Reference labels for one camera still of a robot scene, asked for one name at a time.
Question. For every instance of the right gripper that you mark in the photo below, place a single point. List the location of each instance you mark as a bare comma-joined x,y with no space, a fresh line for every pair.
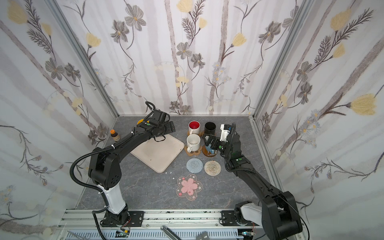
220,144

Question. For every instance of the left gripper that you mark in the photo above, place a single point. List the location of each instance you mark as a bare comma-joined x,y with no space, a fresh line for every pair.
168,127

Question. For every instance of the blue floral mug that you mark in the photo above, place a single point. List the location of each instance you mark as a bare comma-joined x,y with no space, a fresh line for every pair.
210,151

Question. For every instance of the black mug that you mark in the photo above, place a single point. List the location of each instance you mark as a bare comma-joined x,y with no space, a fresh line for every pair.
210,128

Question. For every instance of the speckled white mug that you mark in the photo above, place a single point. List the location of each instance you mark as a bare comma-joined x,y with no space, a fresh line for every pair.
193,142

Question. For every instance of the cork paw print coaster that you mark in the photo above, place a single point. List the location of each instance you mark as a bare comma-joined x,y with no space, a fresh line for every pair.
195,153

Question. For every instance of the white mug red inside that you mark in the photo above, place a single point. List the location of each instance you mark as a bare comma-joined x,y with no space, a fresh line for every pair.
194,128

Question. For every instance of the white woven round coaster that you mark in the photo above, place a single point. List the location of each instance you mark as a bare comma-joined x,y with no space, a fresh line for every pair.
212,168

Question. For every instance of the grey round coaster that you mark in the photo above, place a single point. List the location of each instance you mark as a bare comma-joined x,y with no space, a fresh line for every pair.
194,165

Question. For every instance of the beige serving tray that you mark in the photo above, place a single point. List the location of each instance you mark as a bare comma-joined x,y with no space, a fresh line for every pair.
159,155

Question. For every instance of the pink flower coaster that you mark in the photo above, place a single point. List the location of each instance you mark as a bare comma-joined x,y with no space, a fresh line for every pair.
189,187

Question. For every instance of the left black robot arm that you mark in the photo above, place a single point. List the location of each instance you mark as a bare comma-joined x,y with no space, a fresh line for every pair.
105,170

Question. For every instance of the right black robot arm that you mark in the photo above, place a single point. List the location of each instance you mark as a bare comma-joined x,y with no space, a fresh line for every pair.
278,212

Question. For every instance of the small brown bottle orange cap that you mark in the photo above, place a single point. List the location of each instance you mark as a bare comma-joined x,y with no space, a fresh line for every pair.
115,136

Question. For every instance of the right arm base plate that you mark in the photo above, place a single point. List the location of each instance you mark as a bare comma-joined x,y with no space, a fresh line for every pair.
234,218

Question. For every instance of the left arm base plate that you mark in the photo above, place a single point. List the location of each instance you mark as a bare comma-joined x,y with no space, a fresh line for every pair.
127,219

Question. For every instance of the aluminium frame rail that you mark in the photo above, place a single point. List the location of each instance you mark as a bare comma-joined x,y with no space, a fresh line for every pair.
185,224

